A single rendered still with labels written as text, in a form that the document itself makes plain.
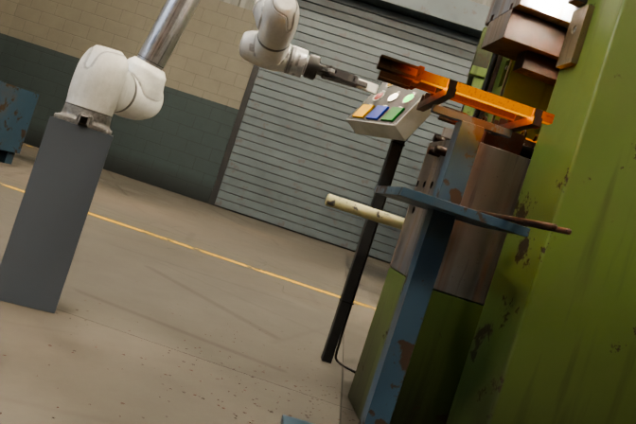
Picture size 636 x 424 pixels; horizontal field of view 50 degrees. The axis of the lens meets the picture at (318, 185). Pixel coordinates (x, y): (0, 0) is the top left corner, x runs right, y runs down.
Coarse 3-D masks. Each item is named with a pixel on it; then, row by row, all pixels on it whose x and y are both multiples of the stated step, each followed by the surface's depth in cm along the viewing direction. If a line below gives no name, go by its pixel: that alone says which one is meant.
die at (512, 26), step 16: (512, 16) 211; (528, 16) 212; (496, 32) 220; (512, 32) 211; (528, 32) 212; (544, 32) 213; (560, 32) 213; (496, 48) 225; (512, 48) 220; (528, 48) 215; (544, 48) 213; (560, 48) 213
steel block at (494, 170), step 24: (432, 144) 229; (480, 144) 196; (480, 168) 196; (504, 168) 197; (432, 192) 211; (480, 192) 196; (504, 192) 197; (408, 216) 229; (408, 240) 220; (456, 240) 196; (480, 240) 197; (408, 264) 211; (456, 264) 196; (480, 264) 197; (456, 288) 196; (480, 288) 197
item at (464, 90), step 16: (384, 64) 156; (400, 64) 156; (416, 80) 156; (432, 80) 156; (448, 80) 156; (464, 96) 158; (480, 96) 156; (496, 96) 157; (512, 112) 159; (528, 112) 157; (544, 112) 157
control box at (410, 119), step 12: (384, 84) 285; (372, 96) 284; (384, 96) 277; (420, 96) 259; (408, 108) 257; (348, 120) 280; (360, 120) 273; (372, 120) 266; (396, 120) 255; (408, 120) 256; (420, 120) 258; (360, 132) 281; (372, 132) 272; (384, 132) 264; (396, 132) 257; (408, 132) 256
